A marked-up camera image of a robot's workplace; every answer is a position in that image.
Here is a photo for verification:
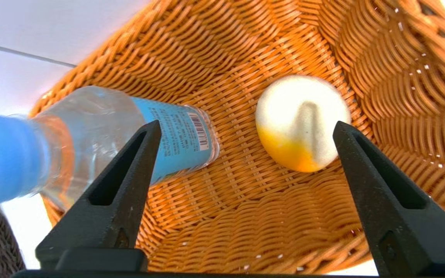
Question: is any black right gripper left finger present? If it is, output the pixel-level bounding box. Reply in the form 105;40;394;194
35;120;162;270

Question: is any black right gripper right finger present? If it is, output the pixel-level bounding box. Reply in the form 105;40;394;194
333;121;445;275

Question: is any clear water bottle blue cap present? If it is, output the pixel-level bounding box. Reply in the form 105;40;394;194
0;86;221;211

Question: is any white bun with orange patch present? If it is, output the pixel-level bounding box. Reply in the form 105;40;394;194
255;75;352;173

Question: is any orange wicker basket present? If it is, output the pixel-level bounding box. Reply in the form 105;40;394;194
29;0;445;275

